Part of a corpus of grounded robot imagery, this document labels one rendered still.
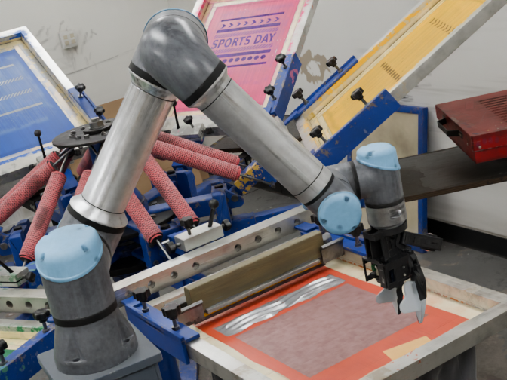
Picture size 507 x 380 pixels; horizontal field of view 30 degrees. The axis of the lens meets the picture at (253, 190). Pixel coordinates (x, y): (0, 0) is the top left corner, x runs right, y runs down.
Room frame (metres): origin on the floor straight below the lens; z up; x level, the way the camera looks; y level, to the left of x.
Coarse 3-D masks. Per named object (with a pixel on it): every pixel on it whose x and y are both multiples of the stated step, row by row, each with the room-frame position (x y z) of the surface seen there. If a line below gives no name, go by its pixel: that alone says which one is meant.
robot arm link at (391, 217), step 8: (368, 208) 1.68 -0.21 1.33; (384, 208) 1.66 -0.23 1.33; (392, 208) 1.66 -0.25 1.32; (400, 208) 1.67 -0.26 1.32; (368, 216) 1.69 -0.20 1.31; (376, 216) 1.67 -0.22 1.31; (384, 216) 1.66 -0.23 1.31; (392, 216) 1.66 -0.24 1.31; (400, 216) 1.66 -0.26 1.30; (376, 224) 1.67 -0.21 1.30; (384, 224) 1.66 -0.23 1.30; (392, 224) 1.66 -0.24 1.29; (400, 224) 1.67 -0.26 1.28
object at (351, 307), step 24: (288, 288) 2.23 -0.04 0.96; (336, 288) 2.17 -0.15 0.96; (360, 288) 2.14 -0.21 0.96; (312, 312) 2.06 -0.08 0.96; (336, 312) 2.04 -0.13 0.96; (360, 312) 2.01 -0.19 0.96; (384, 312) 1.98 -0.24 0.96; (432, 312) 1.93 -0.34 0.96; (360, 336) 1.89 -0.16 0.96; (384, 336) 1.87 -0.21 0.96; (408, 336) 1.85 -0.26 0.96; (432, 336) 1.82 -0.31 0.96
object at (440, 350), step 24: (360, 264) 2.27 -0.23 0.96; (432, 288) 2.03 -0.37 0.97; (456, 288) 1.96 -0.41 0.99; (480, 288) 1.93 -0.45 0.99; (504, 312) 1.80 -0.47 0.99; (456, 336) 1.74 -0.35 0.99; (480, 336) 1.76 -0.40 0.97; (216, 360) 1.85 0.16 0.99; (408, 360) 1.68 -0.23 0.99; (432, 360) 1.70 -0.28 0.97
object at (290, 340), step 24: (240, 312) 2.15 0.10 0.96; (288, 312) 2.09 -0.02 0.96; (216, 336) 2.04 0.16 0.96; (240, 336) 2.02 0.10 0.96; (264, 336) 1.99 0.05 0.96; (288, 336) 1.97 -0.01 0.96; (312, 336) 1.94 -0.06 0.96; (336, 336) 1.92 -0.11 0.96; (264, 360) 1.88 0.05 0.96; (288, 360) 1.85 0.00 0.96; (312, 360) 1.83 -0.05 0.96; (336, 360) 1.81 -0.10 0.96; (360, 360) 1.79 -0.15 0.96; (384, 360) 1.77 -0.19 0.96
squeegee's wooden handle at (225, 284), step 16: (304, 240) 2.28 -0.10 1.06; (320, 240) 2.30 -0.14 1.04; (256, 256) 2.23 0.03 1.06; (272, 256) 2.23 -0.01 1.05; (288, 256) 2.25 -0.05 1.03; (304, 256) 2.28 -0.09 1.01; (320, 256) 2.30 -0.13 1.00; (224, 272) 2.17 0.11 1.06; (240, 272) 2.18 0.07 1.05; (256, 272) 2.20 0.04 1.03; (272, 272) 2.23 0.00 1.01; (192, 288) 2.12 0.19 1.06; (208, 288) 2.14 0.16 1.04; (224, 288) 2.16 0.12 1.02; (240, 288) 2.18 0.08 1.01; (208, 304) 2.13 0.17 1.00
